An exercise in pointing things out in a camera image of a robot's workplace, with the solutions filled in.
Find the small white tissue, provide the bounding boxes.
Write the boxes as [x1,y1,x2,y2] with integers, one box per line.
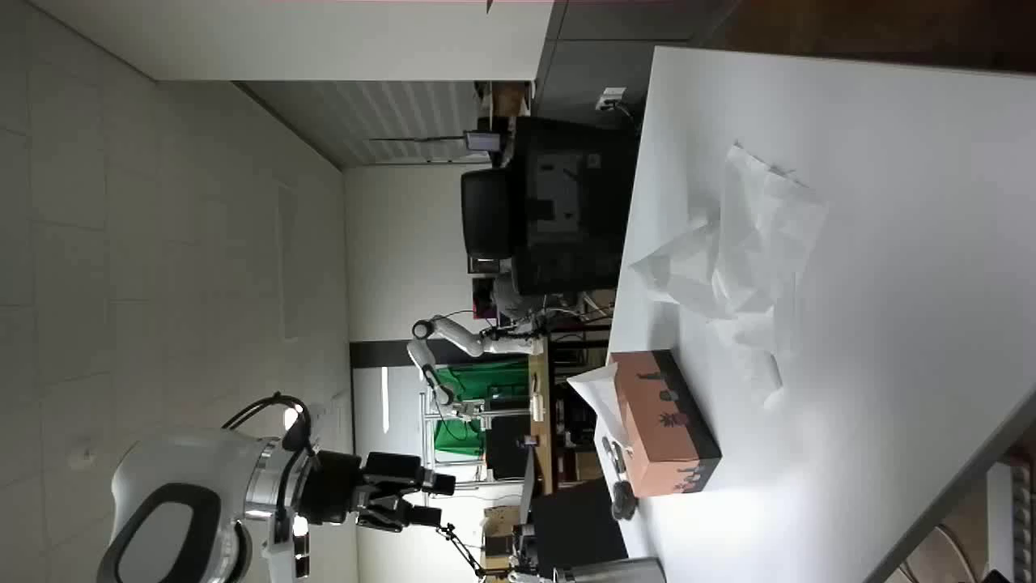
[728,309,794,414]

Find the crumpled white tissue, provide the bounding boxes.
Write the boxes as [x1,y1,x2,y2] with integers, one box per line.
[628,216,728,317]

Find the grey metal table frame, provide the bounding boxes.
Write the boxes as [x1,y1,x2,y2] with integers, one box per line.
[864,388,1036,583]

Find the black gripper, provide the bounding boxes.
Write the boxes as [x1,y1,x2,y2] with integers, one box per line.
[296,449,460,536]

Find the white pulled tissue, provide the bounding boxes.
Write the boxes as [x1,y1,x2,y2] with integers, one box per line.
[563,359,625,446]

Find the black office chair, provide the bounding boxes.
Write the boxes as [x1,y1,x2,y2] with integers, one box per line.
[460,115,633,300]

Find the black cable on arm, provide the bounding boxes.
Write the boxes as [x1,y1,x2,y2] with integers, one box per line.
[221,388,319,455]

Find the brown and black tissue box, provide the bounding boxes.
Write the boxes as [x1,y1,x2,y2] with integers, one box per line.
[610,348,727,501]

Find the green cloth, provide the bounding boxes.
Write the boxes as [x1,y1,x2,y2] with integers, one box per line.
[431,359,531,459]

